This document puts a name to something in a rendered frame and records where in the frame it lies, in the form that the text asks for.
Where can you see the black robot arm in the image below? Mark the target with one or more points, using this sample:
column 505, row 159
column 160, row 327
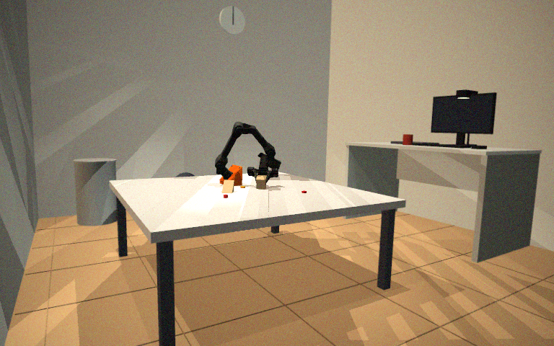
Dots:
column 239, row 129

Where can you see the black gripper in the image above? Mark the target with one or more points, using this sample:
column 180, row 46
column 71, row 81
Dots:
column 263, row 169

